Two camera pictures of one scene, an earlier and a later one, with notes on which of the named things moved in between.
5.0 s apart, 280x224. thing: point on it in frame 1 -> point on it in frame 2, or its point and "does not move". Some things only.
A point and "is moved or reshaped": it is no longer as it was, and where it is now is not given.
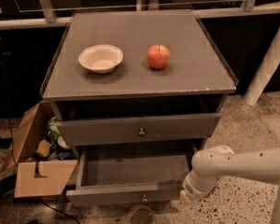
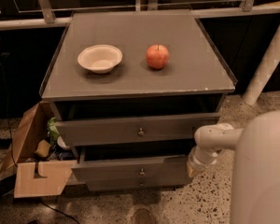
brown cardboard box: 35,129 does not move
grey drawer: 131,175 is moved or reshaped
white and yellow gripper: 193,188 -> 196,162
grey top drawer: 137,130 does not move
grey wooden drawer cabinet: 138,93 does not move
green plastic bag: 52,130 does not move
